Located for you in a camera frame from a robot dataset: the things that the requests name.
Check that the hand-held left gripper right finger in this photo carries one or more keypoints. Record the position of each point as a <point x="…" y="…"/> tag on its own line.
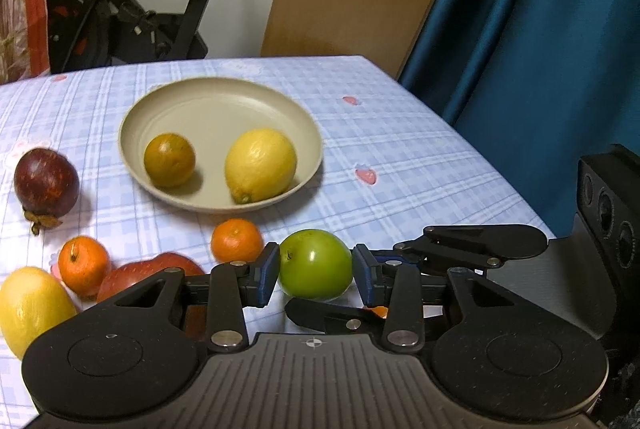
<point x="365" y="274"/>

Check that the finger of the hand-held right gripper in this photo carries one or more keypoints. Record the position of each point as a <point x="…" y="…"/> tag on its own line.
<point x="325" y="316"/>
<point x="475" y="241"/>

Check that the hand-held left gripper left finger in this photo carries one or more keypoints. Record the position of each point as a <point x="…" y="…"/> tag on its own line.
<point x="265" y="274"/>

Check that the small orange tangerine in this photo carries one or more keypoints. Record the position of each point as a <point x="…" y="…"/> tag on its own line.
<point x="82" y="264"/>
<point x="379" y="311"/>
<point x="235" y="239"/>

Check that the small green fruit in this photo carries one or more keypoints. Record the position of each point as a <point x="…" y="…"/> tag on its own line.
<point x="315" y="266"/>

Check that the yellow lemon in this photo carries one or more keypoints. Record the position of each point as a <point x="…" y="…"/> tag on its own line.
<point x="30" y="309"/>
<point x="260" y="164"/>

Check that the red apple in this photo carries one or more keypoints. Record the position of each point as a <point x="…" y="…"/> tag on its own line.
<point x="140" y="276"/>

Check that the dark greenish orange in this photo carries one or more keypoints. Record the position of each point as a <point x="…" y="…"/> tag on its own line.
<point x="169" y="160"/>

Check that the beige round plate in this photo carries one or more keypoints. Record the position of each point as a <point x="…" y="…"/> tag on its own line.
<point x="215" y="109"/>

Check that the blue plaid tablecloth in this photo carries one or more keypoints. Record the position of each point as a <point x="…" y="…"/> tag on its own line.
<point x="400" y="149"/>

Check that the blue curtain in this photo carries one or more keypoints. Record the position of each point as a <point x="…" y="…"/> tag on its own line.
<point x="525" y="34"/>

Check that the dark purple mangosteen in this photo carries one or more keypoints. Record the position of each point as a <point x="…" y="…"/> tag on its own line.
<point x="45" y="181"/>

